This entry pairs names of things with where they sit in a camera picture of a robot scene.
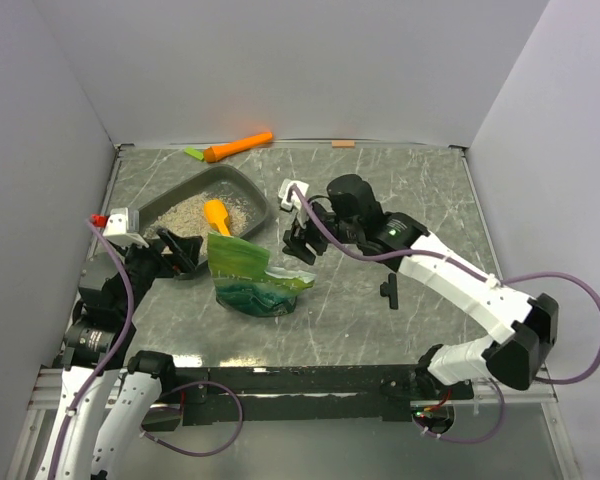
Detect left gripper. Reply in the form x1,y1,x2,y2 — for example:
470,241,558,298
113,226,202,316

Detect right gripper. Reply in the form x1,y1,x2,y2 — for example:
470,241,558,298
281,201,361,267

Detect yellow plastic scoop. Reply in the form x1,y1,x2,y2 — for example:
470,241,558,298
203,199,231,236

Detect green litter bag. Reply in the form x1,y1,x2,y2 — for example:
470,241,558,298
207,233,315,318

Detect grey litter box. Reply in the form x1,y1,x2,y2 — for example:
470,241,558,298
139,165,270,240

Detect black bag clip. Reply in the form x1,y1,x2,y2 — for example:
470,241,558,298
379,273,399,310

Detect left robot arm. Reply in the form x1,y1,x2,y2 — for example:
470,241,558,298
36,228,203,479

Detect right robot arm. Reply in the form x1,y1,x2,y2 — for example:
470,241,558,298
278,174,559,399

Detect litter granules in box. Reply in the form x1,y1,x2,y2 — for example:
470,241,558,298
142,193,251,239

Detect green rectangular block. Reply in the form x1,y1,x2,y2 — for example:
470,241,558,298
183,147,205,162

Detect orange toy microphone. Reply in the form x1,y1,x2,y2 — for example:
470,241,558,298
203,131,274,163

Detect tan tape piece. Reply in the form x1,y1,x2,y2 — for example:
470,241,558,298
331,140,356,148

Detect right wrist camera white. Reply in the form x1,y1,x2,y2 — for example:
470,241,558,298
278,179,309,227

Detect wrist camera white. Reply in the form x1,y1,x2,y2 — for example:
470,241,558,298
89,207,149,247
278,179,309,227

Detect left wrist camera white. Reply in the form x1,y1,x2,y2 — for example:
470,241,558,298
89,207,149,247

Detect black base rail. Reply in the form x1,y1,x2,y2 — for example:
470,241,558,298
161,365,474,426

